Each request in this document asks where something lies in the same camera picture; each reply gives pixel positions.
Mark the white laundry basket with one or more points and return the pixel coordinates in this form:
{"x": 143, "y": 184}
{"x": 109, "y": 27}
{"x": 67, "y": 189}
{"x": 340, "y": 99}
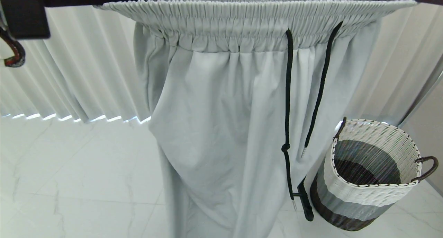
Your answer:
{"x": 373, "y": 134}

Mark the white curtain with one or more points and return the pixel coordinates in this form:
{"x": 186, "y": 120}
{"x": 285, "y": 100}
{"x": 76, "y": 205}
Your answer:
{"x": 86, "y": 58}

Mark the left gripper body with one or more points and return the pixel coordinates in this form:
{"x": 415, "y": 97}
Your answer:
{"x": 24, "y": 16}

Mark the black clothes rack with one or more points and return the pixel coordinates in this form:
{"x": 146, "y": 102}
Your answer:
{"x": 306, "y": 206}

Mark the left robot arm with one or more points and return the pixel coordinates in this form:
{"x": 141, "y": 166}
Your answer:
{"x": 20, "y": 54}

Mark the pale grey garment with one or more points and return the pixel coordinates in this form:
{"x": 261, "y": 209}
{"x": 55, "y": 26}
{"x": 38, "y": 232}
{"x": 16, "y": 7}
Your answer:
{"x": 225, "y": 109}

